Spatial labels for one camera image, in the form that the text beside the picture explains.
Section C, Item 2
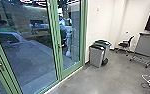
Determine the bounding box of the brass door handle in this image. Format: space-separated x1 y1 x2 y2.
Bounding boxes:
56 43 63 51

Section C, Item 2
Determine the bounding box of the grey panel rolling stand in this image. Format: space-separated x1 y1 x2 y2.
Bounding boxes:
129 30 150 69

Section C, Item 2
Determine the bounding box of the white wall switch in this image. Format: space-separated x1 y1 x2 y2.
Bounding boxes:
95 6 101 12

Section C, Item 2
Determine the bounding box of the green lidded trash bin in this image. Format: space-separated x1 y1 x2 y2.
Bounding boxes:
93 38 113 66

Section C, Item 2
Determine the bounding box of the green framed glass door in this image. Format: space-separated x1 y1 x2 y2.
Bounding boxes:
0 0 89 94

